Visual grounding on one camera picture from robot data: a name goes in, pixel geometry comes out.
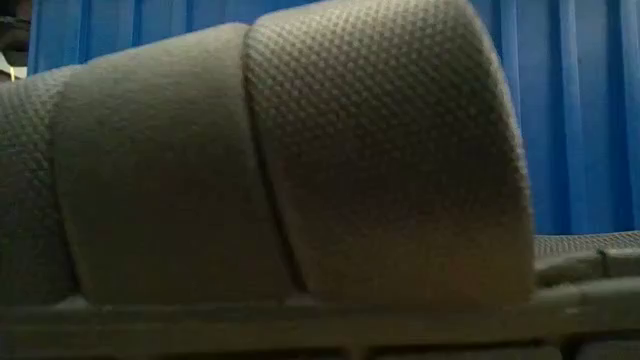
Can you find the blue plastic bin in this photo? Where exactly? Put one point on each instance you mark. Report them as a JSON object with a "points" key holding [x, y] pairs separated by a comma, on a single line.
{"points": [[575, 125]]}

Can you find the black slide sandal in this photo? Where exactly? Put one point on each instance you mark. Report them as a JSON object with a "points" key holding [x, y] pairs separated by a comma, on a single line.
{"points": [[375, 150]]}

